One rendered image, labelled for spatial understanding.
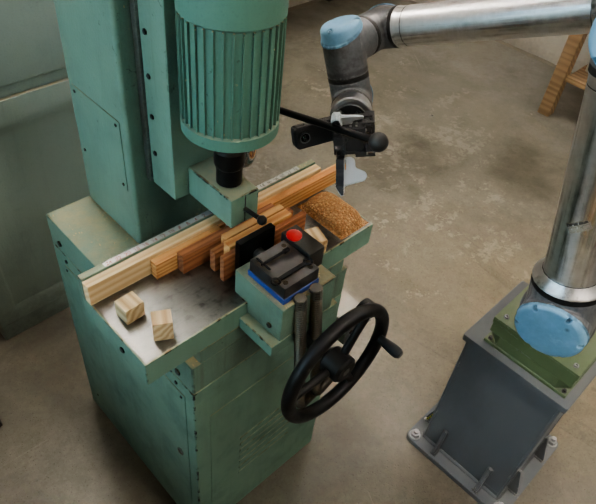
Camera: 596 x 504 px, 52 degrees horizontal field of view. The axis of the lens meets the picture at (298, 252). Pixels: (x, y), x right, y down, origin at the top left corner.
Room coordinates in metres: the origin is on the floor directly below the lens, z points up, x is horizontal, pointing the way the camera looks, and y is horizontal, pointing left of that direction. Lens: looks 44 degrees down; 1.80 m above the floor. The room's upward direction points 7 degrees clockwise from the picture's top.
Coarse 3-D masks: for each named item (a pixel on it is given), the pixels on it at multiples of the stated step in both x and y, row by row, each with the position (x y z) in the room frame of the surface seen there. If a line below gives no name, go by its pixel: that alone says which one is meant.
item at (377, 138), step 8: (280, 112) 1.05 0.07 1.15; (288, 112) 1.04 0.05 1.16; (296, 112) 1.03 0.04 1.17; (304, 120) 1.01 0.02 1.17; (312, 120) 1.00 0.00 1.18; (320, 120) 0.99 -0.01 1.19; (328, 128) 0.97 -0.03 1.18; (336, 128) 0.96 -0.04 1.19; (344, 128) 0.95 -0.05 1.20; (352, 136) 0.93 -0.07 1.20; (360, 136) 0.92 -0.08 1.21; (368, 136) 0.91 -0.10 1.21; (376, 136) 0.90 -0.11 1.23; (384, 136) 0.90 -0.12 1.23; (368, 144) 0.90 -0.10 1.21; (376, 144) 0.89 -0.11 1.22; (384, 144) 0.89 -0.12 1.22
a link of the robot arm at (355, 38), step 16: (352, 16) 1.29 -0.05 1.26; (320, 32) 1.26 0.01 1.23; (336, 32) 1.23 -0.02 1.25; (352, 32) 1.24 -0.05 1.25; (368, 32) 1.28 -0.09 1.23; (336, 48) 1.22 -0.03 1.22; (352, 48) 1.23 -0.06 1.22; (368, 48) 1.27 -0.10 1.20; (336, 64) 1.22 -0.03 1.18; (352, 64) 1.22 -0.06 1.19; (336, 80) 1.22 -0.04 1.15; (352, 80) 1.21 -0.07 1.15
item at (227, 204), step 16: (208, 160) 1.01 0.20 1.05; (192, 176) 0.97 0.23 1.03; (208, 176) 0.96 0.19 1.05; (192, 192) 0.97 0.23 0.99; (208, 192) 0.94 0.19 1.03; (224, 192) 0.91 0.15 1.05; (240, 192) 0.92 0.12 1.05; (256, 192) 0.94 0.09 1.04; (208, 208) 0.94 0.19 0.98; (224, 208) 0.90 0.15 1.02; (240, 208) 0.91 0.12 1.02; (256, 208) 0.94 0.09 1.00
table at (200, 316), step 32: (320, 192) 1.14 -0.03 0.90; (320, 224) 1.03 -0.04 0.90; (128, 288) 0.77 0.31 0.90; (160, 288) 0.78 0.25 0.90; (192, 288) 0.79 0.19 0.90; (224, 288) 0.80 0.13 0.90; (96, 320) 0.71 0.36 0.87; (192, 320) 0.71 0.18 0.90; (224, 320) 0.73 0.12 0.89; (256, 320) 0.76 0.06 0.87; (128, 352) 0.64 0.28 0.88; (160, 352) 0.63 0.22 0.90; (192, 352) 0.68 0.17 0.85
